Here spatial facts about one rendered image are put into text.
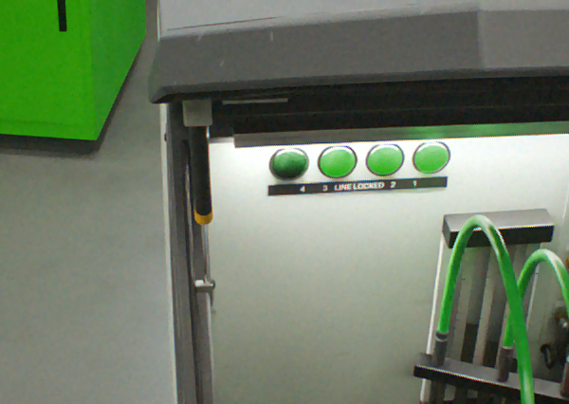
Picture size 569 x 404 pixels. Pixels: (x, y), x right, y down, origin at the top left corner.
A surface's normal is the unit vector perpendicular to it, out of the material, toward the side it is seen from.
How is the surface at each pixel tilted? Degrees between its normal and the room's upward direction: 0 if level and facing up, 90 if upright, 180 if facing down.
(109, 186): 0
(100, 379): 0
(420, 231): 90
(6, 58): 90
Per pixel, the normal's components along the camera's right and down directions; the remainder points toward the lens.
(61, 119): -0.11, 0.55
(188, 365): 0.10, -0.23
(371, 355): 0.12, 0.56
